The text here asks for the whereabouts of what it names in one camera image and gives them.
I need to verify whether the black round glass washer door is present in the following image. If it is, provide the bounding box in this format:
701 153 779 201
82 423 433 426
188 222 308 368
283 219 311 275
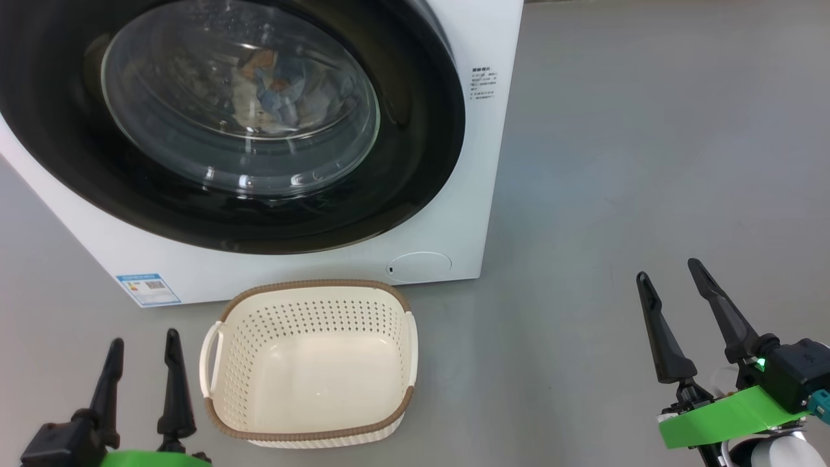
0 0 466 256

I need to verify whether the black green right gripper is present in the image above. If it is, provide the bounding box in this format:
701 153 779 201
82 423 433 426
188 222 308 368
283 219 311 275
636 258 830 450

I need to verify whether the blue energy label sticker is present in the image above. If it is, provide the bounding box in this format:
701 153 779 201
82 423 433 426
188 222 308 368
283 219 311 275
117 273 182 307

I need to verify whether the cream perforated laundry basket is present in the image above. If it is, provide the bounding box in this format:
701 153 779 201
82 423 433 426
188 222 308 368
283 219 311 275
199 280 420 449

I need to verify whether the blue cartoon garment white lining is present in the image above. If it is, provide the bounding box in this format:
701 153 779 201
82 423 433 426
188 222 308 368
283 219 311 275
237 49 357 130

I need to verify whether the white round filter cover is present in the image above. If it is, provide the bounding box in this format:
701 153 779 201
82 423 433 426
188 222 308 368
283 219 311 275
386 252 453 283

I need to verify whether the white front-load washing machine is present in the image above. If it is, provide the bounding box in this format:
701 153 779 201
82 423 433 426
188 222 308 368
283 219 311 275
0 0 525 309

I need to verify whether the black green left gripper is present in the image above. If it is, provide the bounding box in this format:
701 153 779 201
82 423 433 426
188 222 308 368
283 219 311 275
19 328 213 467

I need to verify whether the teal cable connector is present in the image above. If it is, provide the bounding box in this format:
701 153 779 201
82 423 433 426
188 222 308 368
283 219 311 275
807 389 830 425

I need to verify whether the small printed text label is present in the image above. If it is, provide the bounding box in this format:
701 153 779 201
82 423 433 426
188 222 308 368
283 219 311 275
470 65 499 101

